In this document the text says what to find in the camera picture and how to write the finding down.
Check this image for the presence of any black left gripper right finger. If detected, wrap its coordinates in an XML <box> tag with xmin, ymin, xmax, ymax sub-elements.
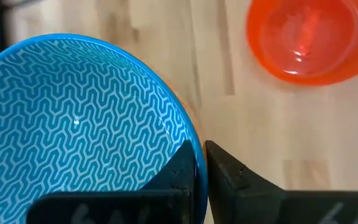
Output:
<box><xmin>204</xmin><ymin>139</ymin><xmax>358</xmax><ymax>224</ymax></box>

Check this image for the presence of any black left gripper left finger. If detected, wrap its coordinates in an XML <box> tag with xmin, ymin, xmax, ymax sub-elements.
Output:
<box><xmin>26</xmin><ymin>139</ymin><xmax>197</xmax><ymax>224</ymax></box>

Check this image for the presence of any blue zigzag orange-sided bowl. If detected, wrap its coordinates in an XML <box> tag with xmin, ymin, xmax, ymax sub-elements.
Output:
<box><xmin>0</xmin><ymin>33</ymin><xmax>209</xmax><ymax>224</ymax></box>

